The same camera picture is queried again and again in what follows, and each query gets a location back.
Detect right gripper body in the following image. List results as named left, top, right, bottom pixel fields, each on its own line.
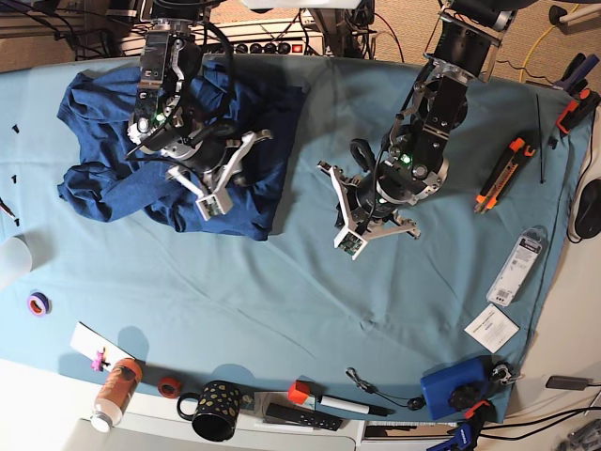
left=164, top=130, right=272, bottom=197

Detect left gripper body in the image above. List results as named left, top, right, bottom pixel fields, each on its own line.
left=317, top=161, right=421, bottom=240

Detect dark blue t-shirt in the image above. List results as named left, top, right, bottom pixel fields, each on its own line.
left=58, top=62, right=305, bottom=241

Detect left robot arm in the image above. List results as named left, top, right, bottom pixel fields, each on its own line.
left=318, top=1, right=521, bottom=256

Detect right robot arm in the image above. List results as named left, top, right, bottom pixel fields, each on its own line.
left=125, top=1, right=271, bottom=210

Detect teal table cloth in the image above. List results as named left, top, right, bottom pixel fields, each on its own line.
left=1, top=55, right=596, bottom=398

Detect clear blister pack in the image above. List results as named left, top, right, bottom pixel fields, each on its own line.
left=486, top=225, right=547, bottom=307

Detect white paper card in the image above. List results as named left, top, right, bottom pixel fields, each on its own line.
left=464, top=303, right=519, bottom=353

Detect black orange utility knife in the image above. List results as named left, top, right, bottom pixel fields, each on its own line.
left=474, top=133, right=536, bottom=214

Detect red cube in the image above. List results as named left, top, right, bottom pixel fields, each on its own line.
left=287, top=381, right=311, bottom=405

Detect white black marker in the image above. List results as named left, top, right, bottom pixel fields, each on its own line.
left=316, top=396, right=392, bottom=417

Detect blue box with knob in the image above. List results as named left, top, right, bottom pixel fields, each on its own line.
left=420, top=355, right=493, bottom=420

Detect black remote control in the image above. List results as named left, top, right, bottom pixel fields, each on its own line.
left=265, top=403, right=344, bottom=431

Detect translucent plastic cup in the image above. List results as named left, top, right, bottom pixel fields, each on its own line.
left=0, top=237, right=33, bottom=290

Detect white paper strip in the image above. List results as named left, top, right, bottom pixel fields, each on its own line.
left=69, top=322, right=132, bottom=365

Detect black zip tie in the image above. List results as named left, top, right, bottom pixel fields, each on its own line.
left=535, top=94, right=545, bottom=184

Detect black mug yellow dots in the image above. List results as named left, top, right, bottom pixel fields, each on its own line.
left=177, top=381, right=242, bottom=443

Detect purple tape roll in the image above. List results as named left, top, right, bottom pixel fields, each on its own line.
left=27, top=292, right=51, bottom=317

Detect red tape roll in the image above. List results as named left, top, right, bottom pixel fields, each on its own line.
left=157, top=377, right=182, bottom=399

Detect black computer mouse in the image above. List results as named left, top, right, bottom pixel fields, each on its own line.
left=574, top=179, right=601, bottom=240

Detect pink small clip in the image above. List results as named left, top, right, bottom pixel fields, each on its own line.
left=90, top=348, right=112, bottom=372

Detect orange plastic bottle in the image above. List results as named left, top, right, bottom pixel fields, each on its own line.
left=90, top=358, right=142, bottom=433

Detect blue orange bottom clamp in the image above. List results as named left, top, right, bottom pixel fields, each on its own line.
left=427, top=399, right=496, bottom=451

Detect orange black bar clamp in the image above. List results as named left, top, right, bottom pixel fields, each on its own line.
left=556, top=88, right=600, bottom=136

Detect black adapter block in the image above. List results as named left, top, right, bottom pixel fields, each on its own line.
left=546, top=375, right=590, bottom=391

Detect blue spring clamp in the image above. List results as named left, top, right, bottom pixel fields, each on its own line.
left=552, top=53, right=600, bottom=91

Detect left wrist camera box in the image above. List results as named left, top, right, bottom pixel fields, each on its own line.
left=333, top=225, right=367, bottom=260

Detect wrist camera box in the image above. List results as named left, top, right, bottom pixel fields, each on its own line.
left=333, top=225, right=367, bottom=260
left=195, top=188, right=233, bottom=221

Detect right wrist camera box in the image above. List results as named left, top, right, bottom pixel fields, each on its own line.
left=195, top=188, right=233, bottom=221

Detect carabiner with black lanyard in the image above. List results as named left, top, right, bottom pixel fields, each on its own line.
left=345, top=367, right=426, bottom=412

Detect silver key ring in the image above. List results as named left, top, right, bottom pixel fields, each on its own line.
left=490, top=363, right=526, bottom=386

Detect yellow cable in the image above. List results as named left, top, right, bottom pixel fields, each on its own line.
left=518, top=0, right=583, bottom=84

